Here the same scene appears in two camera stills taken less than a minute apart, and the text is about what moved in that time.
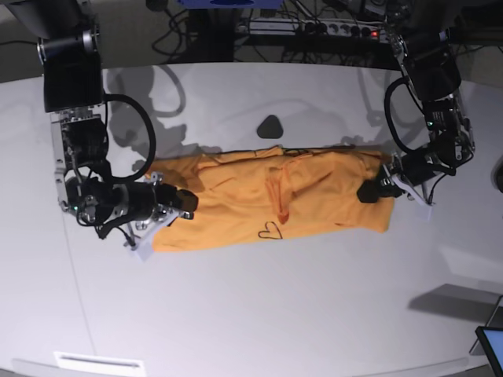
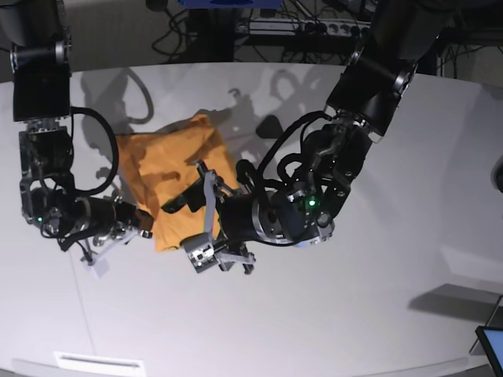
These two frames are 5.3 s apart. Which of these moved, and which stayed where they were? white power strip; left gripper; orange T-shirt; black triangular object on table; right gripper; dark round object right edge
Moved: orange T-shirt; right gripper; left gripper
Stayed: black triangular object on table; dark round object right edge; white power strip
